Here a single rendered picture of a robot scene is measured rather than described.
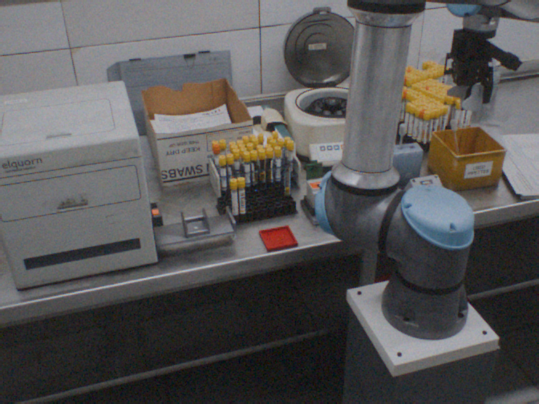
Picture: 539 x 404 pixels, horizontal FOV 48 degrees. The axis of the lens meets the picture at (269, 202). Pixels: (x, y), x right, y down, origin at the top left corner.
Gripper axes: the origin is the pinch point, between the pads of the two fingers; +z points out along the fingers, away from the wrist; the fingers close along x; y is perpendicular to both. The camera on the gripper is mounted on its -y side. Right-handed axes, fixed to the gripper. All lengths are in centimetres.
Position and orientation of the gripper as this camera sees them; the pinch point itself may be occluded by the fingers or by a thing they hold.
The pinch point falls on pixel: (472, 111)
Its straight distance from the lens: 152.9
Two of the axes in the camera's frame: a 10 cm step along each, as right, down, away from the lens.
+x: 2.2, 5.3, -8.1
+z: 0.2, 8.3, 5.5
